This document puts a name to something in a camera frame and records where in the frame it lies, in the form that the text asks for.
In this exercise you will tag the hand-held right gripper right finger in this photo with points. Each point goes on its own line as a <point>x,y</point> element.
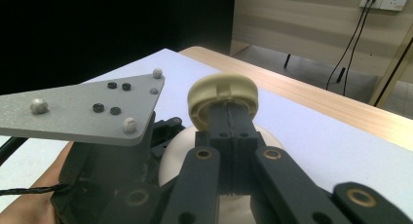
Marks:
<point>285,185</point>

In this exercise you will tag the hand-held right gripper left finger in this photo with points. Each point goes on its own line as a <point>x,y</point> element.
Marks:
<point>195,185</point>

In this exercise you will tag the beige round bottle cap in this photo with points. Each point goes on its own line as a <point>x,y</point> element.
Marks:
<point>207,91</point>

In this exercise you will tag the white table board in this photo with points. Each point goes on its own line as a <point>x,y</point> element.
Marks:
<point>324,146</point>

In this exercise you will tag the black curtain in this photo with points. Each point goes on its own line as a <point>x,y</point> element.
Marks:
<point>97,29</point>

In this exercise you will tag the light wooden table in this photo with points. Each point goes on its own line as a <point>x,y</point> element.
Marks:
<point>308,94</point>

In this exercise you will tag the small black peg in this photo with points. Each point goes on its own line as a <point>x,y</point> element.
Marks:
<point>287,61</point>

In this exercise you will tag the beige vertical wall post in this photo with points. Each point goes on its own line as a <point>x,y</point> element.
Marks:
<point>394,65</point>

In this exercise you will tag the white wall outlet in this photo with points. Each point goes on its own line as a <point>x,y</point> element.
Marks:
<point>383,3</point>

